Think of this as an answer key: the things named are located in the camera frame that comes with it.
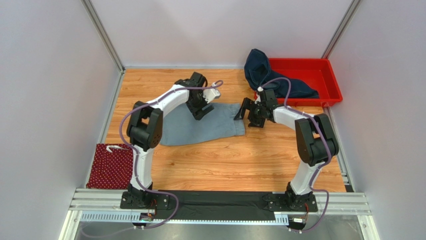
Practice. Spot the red plastic bin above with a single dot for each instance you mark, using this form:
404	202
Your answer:
316	73

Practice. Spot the red polka dot skirt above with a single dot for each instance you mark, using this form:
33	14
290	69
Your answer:
112	167

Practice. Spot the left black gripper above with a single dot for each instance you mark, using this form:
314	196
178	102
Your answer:
200	114

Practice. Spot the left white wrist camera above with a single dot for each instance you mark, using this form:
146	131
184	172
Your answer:
211	94

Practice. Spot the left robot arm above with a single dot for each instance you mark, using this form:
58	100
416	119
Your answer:
145	130

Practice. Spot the aluminium frame rail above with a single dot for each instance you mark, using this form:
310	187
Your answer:
340	203

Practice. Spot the dark blue denim skirt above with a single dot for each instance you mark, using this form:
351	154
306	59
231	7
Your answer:
258	72

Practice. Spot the light blue denim skirt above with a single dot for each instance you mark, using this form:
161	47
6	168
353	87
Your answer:
181	128

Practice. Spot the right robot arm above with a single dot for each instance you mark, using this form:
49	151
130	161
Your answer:
315	140

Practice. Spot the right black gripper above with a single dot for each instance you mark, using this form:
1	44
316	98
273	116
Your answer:
252	111

